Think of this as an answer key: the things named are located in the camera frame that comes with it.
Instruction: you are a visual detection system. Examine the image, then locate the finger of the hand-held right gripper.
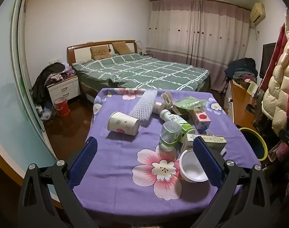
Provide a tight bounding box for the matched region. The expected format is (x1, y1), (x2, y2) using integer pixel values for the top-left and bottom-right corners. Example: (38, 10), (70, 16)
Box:
(279, 129), (289, 148)

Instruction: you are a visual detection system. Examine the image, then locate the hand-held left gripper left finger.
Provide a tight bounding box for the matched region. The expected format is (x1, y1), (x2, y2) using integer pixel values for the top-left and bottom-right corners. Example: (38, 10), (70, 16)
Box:
(17, 136), (98, 228)

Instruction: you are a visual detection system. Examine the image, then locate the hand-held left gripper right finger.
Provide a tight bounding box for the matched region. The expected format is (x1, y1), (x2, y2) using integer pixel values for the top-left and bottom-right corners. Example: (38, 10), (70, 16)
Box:
(192, 136), (272, 228)

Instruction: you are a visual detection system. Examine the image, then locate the white plastic bowl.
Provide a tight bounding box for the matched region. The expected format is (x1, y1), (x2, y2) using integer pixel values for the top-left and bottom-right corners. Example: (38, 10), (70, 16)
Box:
(179, 149), (209, 182)

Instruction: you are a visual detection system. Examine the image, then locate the green and white carton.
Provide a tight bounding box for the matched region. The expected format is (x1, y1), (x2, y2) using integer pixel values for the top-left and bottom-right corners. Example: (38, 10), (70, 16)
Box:
(180, 133), (227, 156)

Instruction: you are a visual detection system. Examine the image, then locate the yellow rimmed trash bin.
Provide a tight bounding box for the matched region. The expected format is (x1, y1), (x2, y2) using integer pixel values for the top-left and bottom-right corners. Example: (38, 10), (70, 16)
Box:
(238, 127), (268, 161)

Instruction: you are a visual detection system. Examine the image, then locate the pink strawberry milk carton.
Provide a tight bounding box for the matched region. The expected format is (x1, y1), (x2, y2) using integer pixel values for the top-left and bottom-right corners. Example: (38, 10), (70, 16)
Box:
(188, 111), (211, 130)

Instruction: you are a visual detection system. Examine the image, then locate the clear plastic cup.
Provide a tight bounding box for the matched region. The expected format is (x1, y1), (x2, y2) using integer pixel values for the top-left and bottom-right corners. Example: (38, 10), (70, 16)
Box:
(159, 121), (182, 153)

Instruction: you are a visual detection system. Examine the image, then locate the white paper cup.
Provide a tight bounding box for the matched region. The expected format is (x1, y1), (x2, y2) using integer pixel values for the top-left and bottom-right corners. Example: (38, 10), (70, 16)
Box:
(108, 111), (140, 136)

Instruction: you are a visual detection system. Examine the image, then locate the white and green bottle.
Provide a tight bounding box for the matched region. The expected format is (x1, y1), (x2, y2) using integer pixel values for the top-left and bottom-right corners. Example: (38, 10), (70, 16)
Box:
(159, 109), (196, 136)

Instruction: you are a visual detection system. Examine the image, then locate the green plastic bag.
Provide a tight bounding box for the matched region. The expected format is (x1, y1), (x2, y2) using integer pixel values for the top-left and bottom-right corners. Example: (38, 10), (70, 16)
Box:
(173, 97), (207, 111)

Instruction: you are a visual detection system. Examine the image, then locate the small beige bottle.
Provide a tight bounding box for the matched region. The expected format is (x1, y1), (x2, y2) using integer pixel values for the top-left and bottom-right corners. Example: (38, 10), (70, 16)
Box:
(152, 101), (167, 114)

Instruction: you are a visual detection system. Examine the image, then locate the white foam net sleeve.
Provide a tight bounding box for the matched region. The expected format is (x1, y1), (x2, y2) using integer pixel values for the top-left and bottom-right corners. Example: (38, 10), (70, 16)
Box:
(129, 90), (157, 121)

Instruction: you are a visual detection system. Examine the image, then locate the purple floral tablecloth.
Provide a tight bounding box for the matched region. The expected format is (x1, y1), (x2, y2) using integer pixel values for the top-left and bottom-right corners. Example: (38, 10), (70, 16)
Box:
(74, 88), (261, 226)

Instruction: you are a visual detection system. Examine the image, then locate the cream puffer jacket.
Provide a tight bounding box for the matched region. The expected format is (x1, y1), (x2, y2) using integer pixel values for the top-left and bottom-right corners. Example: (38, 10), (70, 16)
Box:
(262, 9), (289, 136)

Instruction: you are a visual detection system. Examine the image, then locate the red bucket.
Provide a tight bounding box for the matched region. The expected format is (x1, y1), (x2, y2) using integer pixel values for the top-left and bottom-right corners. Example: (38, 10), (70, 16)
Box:
(54, 97), (71, 116)

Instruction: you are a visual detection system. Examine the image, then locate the wooden desk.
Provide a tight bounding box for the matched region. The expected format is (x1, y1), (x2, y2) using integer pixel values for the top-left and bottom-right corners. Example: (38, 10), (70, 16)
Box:
(226, 79), (261, 129)

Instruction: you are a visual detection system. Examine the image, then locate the green framed card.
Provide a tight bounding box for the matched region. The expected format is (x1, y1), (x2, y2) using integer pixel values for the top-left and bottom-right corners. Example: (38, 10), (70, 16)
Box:
(246, 81), (258, 95)

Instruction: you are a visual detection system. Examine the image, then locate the white nightstand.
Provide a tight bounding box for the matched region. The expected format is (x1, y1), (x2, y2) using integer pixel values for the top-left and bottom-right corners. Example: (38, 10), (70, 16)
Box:
(47, 74), (79, 102)

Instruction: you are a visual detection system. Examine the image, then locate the black television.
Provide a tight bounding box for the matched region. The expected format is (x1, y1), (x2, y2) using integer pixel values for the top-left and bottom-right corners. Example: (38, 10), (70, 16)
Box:
(260, 42), (276, 79)

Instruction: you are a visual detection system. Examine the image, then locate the red hanging jacket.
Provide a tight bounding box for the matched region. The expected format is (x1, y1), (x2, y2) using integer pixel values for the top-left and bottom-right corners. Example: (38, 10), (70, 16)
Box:
(261, 24), (286, 91)

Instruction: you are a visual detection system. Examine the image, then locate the pile of folded clothes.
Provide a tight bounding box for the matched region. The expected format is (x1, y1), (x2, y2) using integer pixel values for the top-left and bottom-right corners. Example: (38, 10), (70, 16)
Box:
(225, 58), (258, 83)

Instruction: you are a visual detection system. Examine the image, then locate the dark clothes heap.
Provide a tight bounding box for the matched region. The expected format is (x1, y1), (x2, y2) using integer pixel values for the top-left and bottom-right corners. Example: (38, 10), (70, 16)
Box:
(32, 62), (75, 105)

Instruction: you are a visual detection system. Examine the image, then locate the bed with green plaid cover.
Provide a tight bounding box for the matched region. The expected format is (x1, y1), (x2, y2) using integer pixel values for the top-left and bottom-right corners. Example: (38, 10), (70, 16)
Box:
(67, 40), (210, 95)

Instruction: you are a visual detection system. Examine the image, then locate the glass sliding wardrobe door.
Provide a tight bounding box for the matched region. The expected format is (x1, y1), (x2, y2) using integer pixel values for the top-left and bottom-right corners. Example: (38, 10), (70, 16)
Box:
(0, 0), (57, 195)

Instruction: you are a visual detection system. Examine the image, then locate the brown pillow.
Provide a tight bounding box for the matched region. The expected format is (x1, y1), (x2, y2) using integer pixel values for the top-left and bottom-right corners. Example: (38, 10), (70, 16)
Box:
(112, 41), (133, 55)
(90, 45), (112, 60)

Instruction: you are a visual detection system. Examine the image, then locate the beige air conditioner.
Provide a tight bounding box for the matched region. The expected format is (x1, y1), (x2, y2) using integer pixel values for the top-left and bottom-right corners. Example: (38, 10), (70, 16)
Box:
(249, 3), (266, 25)

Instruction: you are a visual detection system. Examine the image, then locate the pink and beige curtain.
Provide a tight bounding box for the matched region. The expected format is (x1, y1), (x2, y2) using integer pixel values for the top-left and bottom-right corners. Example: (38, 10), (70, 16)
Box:
(147, 0), (252, 78)

